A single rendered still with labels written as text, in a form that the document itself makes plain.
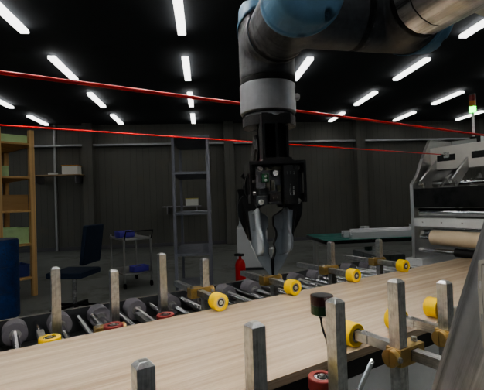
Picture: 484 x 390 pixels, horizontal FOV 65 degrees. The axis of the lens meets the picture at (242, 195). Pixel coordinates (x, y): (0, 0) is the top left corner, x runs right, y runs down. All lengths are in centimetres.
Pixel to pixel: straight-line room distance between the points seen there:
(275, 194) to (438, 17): 25
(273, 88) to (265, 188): 13
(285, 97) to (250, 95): 5
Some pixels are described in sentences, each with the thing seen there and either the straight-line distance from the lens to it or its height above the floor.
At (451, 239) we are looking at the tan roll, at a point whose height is 105.
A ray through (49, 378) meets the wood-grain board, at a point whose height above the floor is 90.
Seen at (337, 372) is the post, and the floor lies 97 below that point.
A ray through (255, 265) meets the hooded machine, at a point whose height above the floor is 9.
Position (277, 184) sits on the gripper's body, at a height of 142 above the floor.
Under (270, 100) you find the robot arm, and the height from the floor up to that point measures 153.
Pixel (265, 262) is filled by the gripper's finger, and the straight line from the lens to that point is 53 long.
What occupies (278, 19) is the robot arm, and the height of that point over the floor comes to 159.
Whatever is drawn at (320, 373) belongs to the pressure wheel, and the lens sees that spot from 123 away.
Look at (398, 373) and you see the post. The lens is 128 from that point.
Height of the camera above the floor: 141
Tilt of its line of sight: 1 degrees up
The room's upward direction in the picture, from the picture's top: 2 degrees counter-clockwise
